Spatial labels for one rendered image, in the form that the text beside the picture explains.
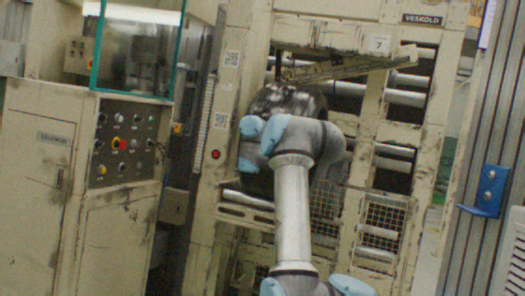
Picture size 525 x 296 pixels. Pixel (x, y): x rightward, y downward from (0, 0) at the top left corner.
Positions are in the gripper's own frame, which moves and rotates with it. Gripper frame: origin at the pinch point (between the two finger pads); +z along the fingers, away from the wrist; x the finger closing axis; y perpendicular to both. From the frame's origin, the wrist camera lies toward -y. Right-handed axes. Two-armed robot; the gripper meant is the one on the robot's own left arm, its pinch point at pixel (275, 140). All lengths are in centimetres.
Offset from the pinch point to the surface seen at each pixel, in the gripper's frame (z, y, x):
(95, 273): -25, -64, 51
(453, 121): 1026, 168, -133
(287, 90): 11.7, 22.8, 2.6
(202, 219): 25, -43, 34
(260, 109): 3.5, 12.0, 10.1
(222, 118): 20.2, 6.1, 32.6
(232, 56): 17, 35, 33
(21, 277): -38, -69, 73
